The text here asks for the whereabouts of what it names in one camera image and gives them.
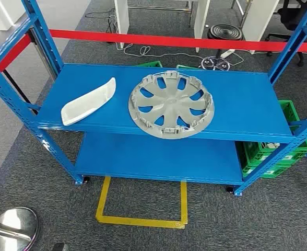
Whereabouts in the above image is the grey wheel hubcap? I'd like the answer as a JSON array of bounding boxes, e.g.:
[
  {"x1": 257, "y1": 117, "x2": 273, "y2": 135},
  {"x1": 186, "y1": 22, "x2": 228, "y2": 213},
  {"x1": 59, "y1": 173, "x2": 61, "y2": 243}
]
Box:
[{"x1": 128, "y1": 70, "x2": 215, "y2": 140}]

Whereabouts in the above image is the white curved plastic part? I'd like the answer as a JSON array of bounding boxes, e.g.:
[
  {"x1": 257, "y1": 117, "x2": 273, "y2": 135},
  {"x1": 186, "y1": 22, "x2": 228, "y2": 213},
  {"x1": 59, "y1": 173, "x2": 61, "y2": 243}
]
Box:
[{"x1": 61, "y1": 77, "x2": 117, "y2": 127}]

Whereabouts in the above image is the blue metal shelf rack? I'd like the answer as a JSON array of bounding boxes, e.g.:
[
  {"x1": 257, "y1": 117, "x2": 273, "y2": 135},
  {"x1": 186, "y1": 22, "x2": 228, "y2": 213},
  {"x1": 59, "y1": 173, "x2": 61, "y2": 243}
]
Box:
[{"x1": 0, "y1": 0, "x2": 307, "y2": 197}]

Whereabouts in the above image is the green plastic crate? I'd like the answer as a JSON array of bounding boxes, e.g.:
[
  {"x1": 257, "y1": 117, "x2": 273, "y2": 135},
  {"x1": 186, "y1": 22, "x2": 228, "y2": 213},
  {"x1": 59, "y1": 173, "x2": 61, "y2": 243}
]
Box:
[
  {"x1": 135, "y1": 60, "x2": 163, "y2": 68},
  {"x1": 236, "y1": 99, "x2": 307, "y2": 179},
  {"x1": 176, "y1": 64, "x2": 203, "y2": 71}
]

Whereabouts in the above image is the red barrier belt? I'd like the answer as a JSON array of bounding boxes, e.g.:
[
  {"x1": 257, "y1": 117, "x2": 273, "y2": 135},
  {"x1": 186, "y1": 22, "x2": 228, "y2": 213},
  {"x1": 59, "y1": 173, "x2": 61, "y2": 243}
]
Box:
[{"x1": 0, "y1": 29, "x2": 307, "y2": 88}]

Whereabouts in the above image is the white desk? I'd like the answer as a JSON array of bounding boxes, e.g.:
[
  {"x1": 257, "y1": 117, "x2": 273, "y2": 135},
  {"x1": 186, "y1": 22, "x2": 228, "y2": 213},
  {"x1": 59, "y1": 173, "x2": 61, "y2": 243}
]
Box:
[
  {"x1": 232, "y1": 0, "x2": 279, "y2": 55},
  {"x1": 114, "y1": 0, "x2": 211, "y2": 53}
]

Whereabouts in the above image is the white power strip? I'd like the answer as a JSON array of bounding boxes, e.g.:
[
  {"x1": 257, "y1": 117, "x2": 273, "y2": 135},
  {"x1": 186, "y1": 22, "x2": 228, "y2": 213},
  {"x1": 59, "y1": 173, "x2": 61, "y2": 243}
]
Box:
[{"x1": 221, "y1": 48, "x2": 235, "y2": 59}]

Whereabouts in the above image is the black round stool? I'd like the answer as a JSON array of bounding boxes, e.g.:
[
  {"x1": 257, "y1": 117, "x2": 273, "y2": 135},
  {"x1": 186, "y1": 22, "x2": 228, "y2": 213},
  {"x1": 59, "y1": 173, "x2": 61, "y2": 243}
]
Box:
[{"x1": 200, "y1": 23, "x2": 244, "y2": 72}]

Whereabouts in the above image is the black stanchion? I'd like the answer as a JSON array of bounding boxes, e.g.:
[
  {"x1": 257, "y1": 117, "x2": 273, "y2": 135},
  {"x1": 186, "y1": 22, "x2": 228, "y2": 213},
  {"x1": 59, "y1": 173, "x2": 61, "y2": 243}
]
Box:
[{"x1": 0, "y1": 44, "x2": 37, "y2": 105}]

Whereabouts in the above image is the black office chair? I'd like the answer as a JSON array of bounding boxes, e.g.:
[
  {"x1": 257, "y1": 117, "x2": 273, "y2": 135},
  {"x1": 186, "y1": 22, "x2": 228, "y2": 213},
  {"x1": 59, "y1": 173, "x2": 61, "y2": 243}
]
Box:
[{"x1": 264, "y1": 0, "x2": 307, "y2": 67}]

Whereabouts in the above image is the white floor cable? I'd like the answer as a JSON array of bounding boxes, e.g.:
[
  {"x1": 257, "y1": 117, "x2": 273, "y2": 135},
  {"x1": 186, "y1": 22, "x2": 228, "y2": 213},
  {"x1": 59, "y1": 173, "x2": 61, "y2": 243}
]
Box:
[{"x1": 115, "y1": 41, "x2": 244, "y2": 66}]

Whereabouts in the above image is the black floor cable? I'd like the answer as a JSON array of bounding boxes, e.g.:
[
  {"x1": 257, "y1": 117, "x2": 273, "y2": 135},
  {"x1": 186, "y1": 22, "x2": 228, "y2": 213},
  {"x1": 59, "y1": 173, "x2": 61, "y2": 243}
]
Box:
[{"x1": 85, "y1": 10, "x2": 110, "y2": 20}]

